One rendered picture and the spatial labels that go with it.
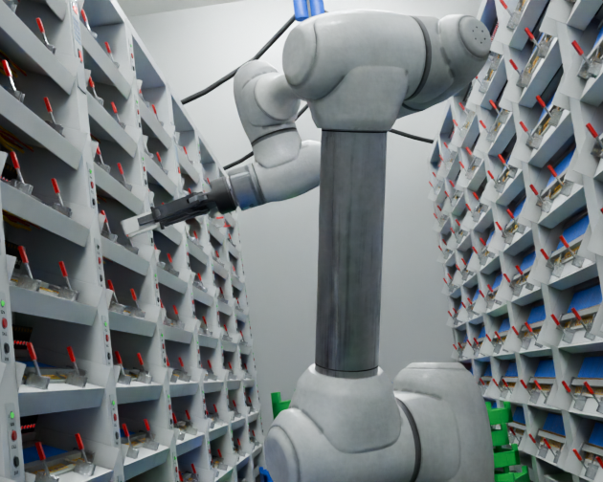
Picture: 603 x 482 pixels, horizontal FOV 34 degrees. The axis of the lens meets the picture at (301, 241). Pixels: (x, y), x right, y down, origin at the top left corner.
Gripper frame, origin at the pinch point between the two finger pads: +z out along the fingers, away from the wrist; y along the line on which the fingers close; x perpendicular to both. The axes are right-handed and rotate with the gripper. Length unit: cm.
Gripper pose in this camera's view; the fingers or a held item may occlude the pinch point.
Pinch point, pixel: (140, 224)
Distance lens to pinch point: 206.0
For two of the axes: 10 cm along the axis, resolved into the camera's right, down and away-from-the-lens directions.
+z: -9.4, 3.3, 0.1
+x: -3.2, -9.4, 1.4
